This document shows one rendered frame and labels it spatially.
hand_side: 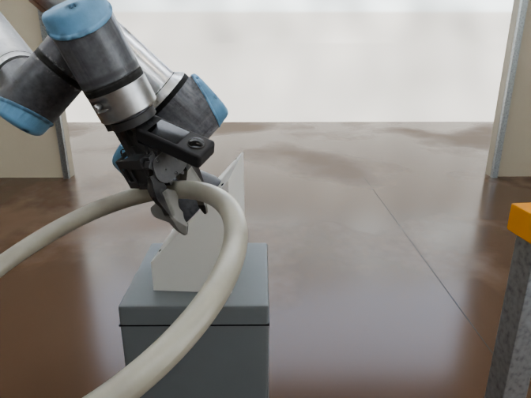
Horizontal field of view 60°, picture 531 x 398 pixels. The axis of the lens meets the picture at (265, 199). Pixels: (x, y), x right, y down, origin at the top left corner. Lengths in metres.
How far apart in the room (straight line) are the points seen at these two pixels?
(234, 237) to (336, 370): 1.88
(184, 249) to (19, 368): 1.55
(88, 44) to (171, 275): 0.78
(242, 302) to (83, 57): 0.79
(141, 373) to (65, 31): 0.44
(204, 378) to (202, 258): 0.35
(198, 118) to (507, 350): 1.12
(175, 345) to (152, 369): 0.03
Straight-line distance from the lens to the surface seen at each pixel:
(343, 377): 2.35
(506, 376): 1.63
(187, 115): 1.24
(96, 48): 0.68
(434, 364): 2.54
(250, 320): 1.26
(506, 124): 5.73
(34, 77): 0.81
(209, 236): 1.23
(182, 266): 1.28
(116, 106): 0.69
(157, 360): 0.45
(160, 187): 0.73
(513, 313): 1.54
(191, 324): 0.46
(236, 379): 1.38
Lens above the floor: 1.52
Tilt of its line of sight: 19 degrees down
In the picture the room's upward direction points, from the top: straight up
